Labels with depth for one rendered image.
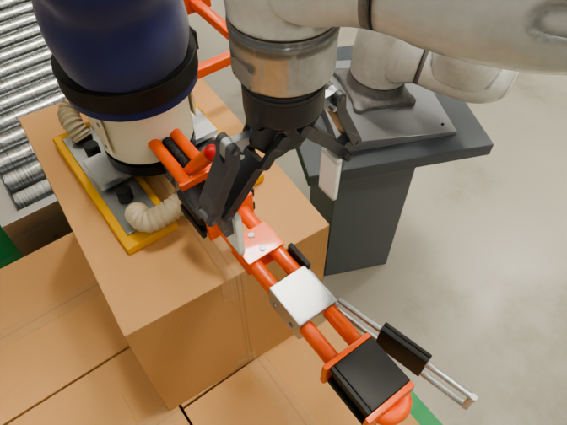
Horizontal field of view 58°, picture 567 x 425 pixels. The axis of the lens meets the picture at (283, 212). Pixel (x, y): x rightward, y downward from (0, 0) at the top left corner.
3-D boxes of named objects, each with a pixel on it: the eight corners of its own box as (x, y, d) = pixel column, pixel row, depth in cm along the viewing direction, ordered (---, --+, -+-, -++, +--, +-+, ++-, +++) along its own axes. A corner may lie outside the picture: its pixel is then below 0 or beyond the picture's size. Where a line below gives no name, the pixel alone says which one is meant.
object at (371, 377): (319, 379, 65) (321, 365, 61) (362, 346, 67) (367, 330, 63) (363, 435, 61) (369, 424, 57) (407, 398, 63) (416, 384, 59)
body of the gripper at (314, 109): (296, 33, 47) (294, 109, 55) (218, 66, 44) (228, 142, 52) (348, 74, 43) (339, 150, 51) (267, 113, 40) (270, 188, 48)
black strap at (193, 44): (38, 60, 85) (28, 40, 82) (160, 13, 93) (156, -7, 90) (94, 137, 74) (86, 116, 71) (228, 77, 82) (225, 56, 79)
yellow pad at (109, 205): (54, 144, 104) (45, 126, 100) (99, 124, 108) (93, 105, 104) (129, 256, 88) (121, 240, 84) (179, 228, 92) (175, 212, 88)
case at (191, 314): (77, 225, 142) (17, 117, 110) (204, 167, 155) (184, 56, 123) (170, 411, 111) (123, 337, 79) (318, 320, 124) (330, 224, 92)
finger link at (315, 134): (273, 114, 50) (283, 102, 50) (326, 142, 59) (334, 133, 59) (297, 136, 48) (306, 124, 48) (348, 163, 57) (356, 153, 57)
